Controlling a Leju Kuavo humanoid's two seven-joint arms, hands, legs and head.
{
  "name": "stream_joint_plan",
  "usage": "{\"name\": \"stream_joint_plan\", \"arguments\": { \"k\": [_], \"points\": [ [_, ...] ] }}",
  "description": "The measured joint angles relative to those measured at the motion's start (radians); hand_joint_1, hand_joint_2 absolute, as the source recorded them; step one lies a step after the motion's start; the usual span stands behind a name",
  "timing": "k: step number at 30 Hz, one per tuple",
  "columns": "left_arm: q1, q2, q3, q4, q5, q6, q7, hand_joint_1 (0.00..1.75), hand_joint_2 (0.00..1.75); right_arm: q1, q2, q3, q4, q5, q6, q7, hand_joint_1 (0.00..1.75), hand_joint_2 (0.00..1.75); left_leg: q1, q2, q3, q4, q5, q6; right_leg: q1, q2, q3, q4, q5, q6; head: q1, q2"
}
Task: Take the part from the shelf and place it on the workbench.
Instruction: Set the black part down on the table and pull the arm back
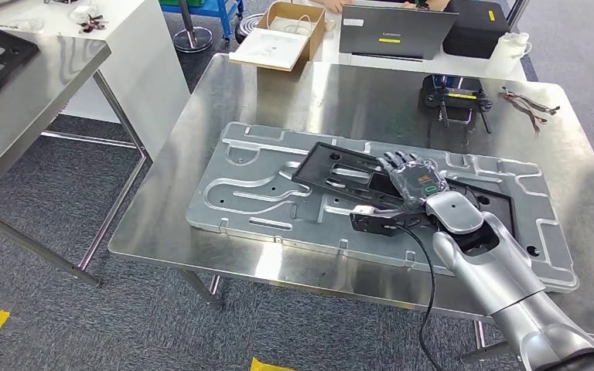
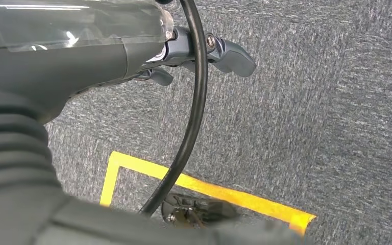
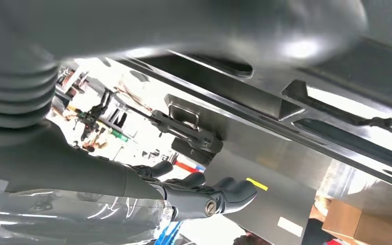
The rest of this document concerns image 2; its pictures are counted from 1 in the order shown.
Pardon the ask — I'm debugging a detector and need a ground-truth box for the black left camera cable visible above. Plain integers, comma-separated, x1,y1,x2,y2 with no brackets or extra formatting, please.
138,0,208,216

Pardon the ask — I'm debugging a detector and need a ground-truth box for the black robot foot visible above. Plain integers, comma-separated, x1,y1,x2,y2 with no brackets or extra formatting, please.
161,192,240,228

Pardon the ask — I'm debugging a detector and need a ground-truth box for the yellow floor tape frame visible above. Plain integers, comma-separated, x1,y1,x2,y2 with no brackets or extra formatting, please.
100,151,317,236

